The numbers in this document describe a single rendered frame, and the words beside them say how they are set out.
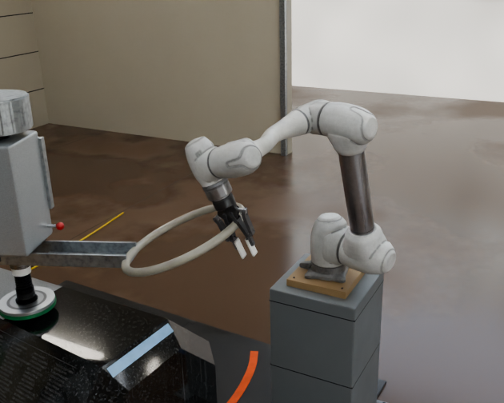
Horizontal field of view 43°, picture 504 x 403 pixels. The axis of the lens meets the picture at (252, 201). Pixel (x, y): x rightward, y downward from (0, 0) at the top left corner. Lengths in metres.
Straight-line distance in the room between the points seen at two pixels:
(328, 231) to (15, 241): 1.25
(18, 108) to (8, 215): 0.38
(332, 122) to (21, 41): 7.06
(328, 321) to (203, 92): 5.22
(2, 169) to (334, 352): 1.54
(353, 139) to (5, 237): 1.30
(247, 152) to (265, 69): 5.29
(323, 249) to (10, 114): 1.36
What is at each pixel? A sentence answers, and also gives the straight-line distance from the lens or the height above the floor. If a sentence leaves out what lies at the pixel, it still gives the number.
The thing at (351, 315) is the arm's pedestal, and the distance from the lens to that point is 2.71.
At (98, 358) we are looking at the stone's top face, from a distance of 2.35.
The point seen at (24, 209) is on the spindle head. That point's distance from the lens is 2.41.
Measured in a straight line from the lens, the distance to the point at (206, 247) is 2.08.
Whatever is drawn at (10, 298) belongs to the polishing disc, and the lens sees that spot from 2.72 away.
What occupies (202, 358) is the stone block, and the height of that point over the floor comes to 0.66.
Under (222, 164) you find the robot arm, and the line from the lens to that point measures 1.96.
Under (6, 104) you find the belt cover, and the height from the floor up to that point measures 1.73.
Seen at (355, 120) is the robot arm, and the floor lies 1.62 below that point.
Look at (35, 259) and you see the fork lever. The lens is 2.50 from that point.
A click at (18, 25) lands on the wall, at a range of 9.03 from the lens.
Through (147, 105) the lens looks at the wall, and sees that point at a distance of 8.18.
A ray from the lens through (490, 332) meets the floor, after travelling 4.18.
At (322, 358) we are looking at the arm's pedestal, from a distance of 2.89.
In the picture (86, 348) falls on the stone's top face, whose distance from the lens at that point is 2.42.
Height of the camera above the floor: 2.19
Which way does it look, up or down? 22 degrees down
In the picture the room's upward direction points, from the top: 2 degrees counter-clockwise
